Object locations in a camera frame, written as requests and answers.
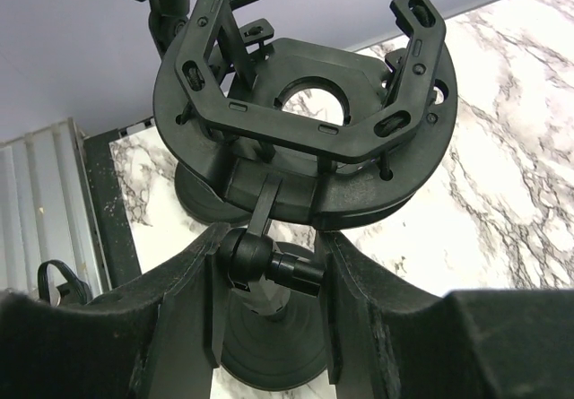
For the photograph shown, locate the shock mount mic stand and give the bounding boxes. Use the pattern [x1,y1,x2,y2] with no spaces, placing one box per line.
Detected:
[153,0,457,391]

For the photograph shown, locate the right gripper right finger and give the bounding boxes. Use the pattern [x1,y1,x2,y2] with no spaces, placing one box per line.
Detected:
[315,232,573,398]

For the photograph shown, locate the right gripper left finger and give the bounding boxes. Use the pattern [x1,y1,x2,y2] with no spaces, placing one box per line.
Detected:
[1,223,229,398]

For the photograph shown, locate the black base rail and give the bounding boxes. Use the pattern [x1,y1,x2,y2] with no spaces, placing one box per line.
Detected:
[83,128,142,288]

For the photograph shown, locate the black usb cable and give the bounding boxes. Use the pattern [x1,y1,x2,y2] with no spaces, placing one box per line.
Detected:
[36,259,91,306]

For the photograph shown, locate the short black mic stand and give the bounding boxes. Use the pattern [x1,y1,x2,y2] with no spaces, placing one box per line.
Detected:
[135,0,250,226]

